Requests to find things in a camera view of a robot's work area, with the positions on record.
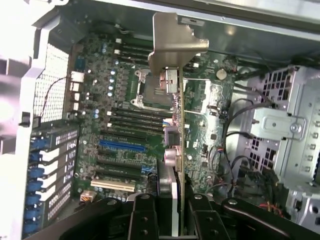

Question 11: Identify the white expansion slot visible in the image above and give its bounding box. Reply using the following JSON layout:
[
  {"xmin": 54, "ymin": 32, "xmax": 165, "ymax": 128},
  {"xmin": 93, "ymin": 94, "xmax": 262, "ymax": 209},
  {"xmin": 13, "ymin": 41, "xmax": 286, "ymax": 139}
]
[{"xmin": 89, "ymin": 177, "xmax": 136, "ymax": 193}]

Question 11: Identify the black expansion slot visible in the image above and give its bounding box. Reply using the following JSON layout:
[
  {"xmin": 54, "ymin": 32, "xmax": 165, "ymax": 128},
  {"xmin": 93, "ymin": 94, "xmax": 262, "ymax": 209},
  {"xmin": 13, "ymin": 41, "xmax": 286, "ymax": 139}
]
[
  {"xmin": 94, "ymin": 167, "xmax": 142, "ymax": 180},
  {"xmin": 99, "ymin": 133, "xmax": 149, "ymax": 142}
]

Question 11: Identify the blue expansion slot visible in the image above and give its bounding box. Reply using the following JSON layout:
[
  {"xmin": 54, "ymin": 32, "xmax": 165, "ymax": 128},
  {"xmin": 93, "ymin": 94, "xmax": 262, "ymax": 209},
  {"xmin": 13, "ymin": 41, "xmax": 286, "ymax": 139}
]
[{"xmin": 98, "ymin": 141, "xmax": 147, "ymax": 153}]

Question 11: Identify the black RAM slot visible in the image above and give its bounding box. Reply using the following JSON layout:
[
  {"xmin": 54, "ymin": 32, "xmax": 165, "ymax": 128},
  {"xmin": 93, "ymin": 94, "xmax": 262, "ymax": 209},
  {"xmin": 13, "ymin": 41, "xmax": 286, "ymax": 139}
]
[
  {"xmin": 107, "ymin": 115, "xmax": 166, "ymax": 126},
  {"xmin": 107, "ymin": 109, "xmax": 166, "ymax": 121},
  {"xmin": 107, "ymin": 126, "xmax": 165, "ymax": 136},
  {"xmin": 107, "ymin": 121, "xmax": 166, "ymax": 131},
  {"xmin": 115, "ymin": 37, "xmax": 152, "ymax": 50},
  {"xmin": 115, "ymin": 48, "xmax": 152, "ymax": 63}
]

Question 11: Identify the green motherboard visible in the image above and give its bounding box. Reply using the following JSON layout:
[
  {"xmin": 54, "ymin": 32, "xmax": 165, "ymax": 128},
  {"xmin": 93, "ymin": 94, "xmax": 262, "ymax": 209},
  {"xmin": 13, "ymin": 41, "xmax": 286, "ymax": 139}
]
[{"xmin": 66, "ymin": 34, "xmax": 240, "ymax": 202}]

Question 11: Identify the metal socket cover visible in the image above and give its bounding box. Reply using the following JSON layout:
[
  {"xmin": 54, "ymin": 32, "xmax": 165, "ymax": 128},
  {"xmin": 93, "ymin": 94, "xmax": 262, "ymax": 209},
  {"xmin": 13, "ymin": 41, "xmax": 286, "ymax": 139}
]
[{"xmin": 204, "ymin": 79, "xmax": 228, "ymax": 119}]

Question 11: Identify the CPU socket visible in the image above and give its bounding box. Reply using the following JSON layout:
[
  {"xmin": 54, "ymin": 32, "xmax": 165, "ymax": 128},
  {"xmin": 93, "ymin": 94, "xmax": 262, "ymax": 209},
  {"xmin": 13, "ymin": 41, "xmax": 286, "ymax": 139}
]
[{"xmin": 129, "ymin": 69, "xmax": 177, "ymax": 110}]

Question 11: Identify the metal disk bay cage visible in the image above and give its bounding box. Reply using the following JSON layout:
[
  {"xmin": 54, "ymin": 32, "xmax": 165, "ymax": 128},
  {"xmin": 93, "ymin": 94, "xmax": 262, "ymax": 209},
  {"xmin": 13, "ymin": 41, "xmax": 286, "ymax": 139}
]
[{"xmin": 249, "ymin": 64, "xmax": 320, "ymax": 183}]

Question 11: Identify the coin battery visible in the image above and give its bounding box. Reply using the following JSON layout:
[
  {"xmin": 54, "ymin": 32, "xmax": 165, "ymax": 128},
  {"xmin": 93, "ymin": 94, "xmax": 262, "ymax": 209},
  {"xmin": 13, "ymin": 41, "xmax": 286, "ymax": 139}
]
[{"xmin": 215, "ymin": 69, "xmax": 228, "ymax": 81}]

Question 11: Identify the grey open PC case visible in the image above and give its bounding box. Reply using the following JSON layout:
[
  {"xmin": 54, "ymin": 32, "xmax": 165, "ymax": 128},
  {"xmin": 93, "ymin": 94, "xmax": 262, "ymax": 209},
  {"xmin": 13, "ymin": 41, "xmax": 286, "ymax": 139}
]
[{"xmin": 0, "ymin": 0, "xmax": 320, "ymax": 240}]

